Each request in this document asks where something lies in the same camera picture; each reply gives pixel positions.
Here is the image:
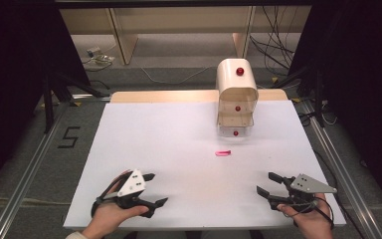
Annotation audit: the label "person's right hand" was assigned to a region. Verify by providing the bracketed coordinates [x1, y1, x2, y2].
[277, 195, 334, 239]

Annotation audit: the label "long white floor cable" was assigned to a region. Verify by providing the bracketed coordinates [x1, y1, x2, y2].
[140, 65, 214, 86]

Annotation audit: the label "person's left hand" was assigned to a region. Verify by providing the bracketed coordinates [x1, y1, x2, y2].
[82, 170, 149, 239]

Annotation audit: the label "aluminium floor rail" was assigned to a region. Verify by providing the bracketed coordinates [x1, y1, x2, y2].
[0, 99, 78, 239]
[297, 99, 382, 239]

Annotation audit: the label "white drawer cabinet red knobs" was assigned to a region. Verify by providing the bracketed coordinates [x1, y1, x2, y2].
[215, 58, 260, 138]

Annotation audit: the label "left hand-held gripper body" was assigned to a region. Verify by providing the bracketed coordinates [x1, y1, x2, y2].
[92, 168, 149, 214]

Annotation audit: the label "bundle of black cables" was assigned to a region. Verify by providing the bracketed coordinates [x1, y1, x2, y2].
[249, 5, 296, 70]

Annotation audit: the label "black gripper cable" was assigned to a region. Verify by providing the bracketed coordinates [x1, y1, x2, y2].
[289, 197, 335, 231]

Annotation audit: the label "black tripod stand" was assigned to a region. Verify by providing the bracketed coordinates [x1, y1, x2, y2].
[41, 70, 111, 134]
[278, 64, 327, 128]

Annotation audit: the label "dark curtain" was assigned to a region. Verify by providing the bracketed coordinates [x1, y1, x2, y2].
[0, 0, 92, 202]
[287, 0, 382, 208]

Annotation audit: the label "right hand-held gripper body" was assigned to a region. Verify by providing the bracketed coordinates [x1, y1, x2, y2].
[268, 173, 338, 214]

